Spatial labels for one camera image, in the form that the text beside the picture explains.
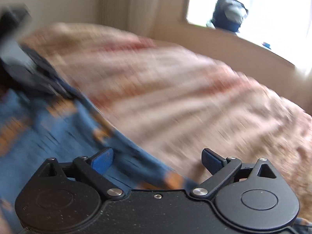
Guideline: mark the pink floral blanket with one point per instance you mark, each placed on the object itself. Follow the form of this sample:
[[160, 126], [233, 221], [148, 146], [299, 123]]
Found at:
[[170, 90]]

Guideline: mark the window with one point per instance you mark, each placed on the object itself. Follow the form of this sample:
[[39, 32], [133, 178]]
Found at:
[[273, 12]]

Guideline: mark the small blue box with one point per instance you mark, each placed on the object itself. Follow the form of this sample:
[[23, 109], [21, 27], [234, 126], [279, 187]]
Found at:
[[266, 45]]

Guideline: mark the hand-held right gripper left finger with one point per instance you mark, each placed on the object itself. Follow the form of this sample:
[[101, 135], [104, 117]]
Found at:
[[102, 162]]

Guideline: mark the beige curtain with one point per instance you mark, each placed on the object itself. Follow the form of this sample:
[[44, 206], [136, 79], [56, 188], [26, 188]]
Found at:
[[126, 4]]

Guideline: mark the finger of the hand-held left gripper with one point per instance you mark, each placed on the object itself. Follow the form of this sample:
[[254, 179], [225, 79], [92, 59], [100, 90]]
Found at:
[[50, 75]]

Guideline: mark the dark blue grey backpack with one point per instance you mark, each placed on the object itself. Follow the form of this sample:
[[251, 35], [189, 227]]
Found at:
[[229, 13]]

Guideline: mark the blue orange patterned pants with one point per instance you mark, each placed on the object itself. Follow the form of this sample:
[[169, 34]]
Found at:
[[56, 131]]

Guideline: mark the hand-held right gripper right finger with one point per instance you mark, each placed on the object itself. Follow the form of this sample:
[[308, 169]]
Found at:
[[211, 162]]

